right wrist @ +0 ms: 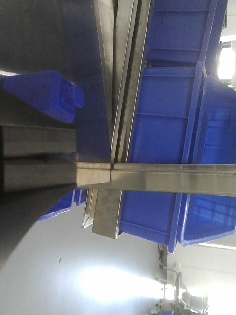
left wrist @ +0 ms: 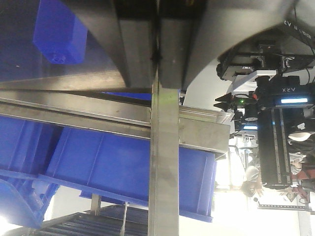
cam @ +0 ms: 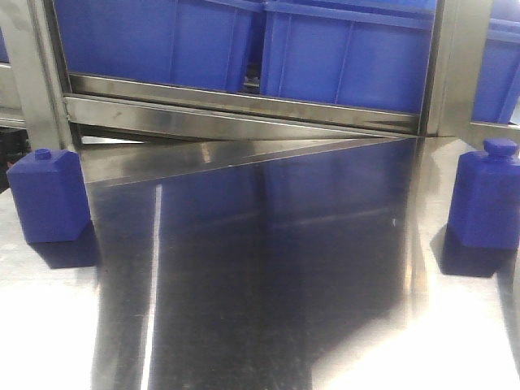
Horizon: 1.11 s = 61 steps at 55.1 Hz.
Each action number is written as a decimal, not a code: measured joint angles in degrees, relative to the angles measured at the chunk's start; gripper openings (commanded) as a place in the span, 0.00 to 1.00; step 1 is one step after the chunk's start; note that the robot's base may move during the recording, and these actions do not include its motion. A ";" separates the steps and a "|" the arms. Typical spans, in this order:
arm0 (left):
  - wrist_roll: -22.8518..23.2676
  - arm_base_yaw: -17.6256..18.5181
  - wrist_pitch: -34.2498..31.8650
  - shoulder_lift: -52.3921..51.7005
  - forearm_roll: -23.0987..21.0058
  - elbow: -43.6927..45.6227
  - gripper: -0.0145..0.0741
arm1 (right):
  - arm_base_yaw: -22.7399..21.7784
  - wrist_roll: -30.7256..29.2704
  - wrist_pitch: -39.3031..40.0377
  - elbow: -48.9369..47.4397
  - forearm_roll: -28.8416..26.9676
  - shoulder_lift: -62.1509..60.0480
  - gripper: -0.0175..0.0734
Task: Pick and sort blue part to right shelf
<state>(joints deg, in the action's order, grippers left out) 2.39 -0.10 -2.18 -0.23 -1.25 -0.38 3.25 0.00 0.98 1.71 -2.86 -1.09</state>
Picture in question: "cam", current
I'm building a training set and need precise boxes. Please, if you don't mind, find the blue bin behind table left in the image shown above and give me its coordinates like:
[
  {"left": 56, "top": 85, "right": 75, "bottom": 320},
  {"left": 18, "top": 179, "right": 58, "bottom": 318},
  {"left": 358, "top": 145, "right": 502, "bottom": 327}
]
[{"left": 54, "top": 1, "right": 263, "bottom": 93}]

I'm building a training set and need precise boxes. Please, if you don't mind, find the blue bin behind table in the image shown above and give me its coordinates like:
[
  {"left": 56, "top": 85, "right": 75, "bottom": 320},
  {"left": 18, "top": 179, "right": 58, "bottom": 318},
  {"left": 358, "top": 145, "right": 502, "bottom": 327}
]
[
  {"left": 260, "top": 1, "right": 434, "bottom": 114},
  {"left": 54, "top": 1, "right": 263, "bottom": 93}
]

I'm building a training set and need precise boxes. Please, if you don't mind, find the blue bin behind table centre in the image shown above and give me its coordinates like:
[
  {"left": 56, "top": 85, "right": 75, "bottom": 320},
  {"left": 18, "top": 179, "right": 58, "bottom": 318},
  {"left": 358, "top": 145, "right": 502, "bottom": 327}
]
[{"left": 260, "top": 1, "right": 434, "bottom": 114}]

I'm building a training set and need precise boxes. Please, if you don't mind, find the blue bin far right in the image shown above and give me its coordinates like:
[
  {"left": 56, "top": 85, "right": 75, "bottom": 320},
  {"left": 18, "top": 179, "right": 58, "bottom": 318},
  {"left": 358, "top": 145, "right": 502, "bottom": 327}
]
[{"left": 472, "top": 19, "right": 519, "bottom": 124}]

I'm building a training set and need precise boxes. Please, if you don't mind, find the steel shelf frame by table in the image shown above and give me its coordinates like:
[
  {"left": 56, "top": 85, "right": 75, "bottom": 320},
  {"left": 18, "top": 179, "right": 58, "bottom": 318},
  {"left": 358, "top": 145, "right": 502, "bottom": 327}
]
[{"left": 1, "top": 1, "right": 519, "bottom": 149}]

